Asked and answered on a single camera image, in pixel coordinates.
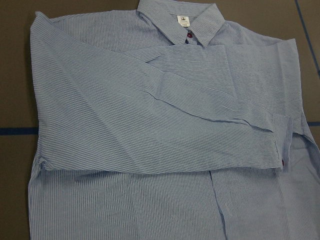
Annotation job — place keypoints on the light blue striped shirt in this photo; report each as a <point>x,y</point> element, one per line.
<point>169,122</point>

